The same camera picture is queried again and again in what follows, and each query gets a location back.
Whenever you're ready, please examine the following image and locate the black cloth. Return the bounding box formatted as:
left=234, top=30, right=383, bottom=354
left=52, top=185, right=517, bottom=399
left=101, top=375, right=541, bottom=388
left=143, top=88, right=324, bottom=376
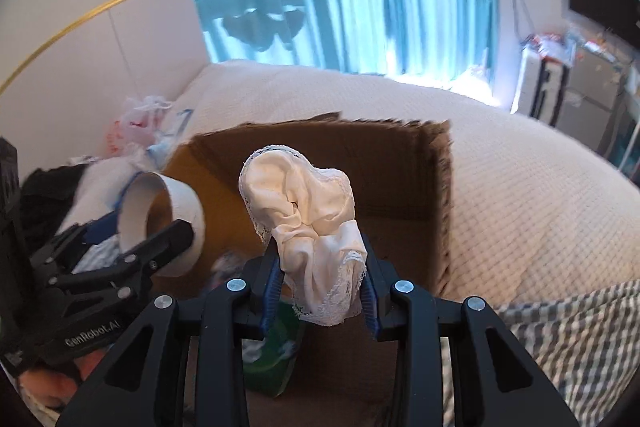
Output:
left=20, top=164, right=83, bottom=253

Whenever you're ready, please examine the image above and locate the white storage rack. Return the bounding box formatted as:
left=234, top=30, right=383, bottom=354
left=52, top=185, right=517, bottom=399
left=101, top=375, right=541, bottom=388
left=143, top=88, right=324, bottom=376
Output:
left=510, top=39, right=571, bottom=128

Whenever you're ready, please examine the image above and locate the grey cabinet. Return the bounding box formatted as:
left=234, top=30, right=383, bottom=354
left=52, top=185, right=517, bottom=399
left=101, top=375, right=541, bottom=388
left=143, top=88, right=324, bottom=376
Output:
left=555, top=44, right=636, bottom=152

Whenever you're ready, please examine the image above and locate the white red plastic bag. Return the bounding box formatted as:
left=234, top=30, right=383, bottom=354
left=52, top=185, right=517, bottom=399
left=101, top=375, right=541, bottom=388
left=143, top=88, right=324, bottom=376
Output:
left=105, top=96, right=176, bottom=158

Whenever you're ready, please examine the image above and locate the blue checkered blanket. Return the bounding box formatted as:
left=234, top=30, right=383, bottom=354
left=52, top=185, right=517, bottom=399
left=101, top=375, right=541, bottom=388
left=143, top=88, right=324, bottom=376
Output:
left=442, top=279, right=640, bottom=427

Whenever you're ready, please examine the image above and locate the white lace cloth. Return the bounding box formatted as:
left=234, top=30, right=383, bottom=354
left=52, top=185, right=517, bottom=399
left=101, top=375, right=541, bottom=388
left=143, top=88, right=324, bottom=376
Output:
left=239, top=144, right=368, bottom=328

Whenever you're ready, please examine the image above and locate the cream quilted bedspread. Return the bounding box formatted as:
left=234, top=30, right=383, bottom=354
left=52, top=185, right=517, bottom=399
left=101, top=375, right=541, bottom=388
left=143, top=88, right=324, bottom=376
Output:
left=175, top=59, right=640, bottom=308

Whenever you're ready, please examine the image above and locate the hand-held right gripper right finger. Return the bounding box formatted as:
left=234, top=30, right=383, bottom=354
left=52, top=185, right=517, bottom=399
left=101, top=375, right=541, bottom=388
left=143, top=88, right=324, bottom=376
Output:
left=360, top=234, right=571, bottom=427

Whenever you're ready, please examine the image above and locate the person's left hand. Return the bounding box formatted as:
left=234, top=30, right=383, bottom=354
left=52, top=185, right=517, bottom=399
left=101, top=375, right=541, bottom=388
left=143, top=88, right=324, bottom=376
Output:
left=19, top=349, right=101, bottom=414

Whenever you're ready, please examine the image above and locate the brown cardboard box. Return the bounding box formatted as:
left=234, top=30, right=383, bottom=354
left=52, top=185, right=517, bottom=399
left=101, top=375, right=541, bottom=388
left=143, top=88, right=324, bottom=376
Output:
left=150, top=111, right=455, bottom=427

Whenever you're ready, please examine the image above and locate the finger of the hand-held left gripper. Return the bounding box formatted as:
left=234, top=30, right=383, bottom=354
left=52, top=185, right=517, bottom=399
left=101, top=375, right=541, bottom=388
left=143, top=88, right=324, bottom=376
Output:
left=50, top=219, right=196, bottom=309
left=29, top=221, right=101, bottom=269

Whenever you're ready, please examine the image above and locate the green snack packet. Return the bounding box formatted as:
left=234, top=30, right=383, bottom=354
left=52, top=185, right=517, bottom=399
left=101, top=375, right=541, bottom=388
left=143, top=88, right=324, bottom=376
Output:
left=242, top=302, right=307, bottom=398

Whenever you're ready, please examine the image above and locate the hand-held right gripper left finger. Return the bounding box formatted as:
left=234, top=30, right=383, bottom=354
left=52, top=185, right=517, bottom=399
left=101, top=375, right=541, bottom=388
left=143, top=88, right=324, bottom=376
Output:
left=57, top=239, right=283, bottom=427

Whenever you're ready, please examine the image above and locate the white bag blue trim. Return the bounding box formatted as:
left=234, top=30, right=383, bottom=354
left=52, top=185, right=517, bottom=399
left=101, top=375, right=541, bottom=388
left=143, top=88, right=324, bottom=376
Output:
left=165, top=107, right=197, bottom=142

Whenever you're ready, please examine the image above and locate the white tape roll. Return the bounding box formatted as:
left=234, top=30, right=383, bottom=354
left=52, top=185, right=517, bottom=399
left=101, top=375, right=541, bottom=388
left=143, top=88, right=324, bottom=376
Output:
left=120, top=172, right=206, bottom=278

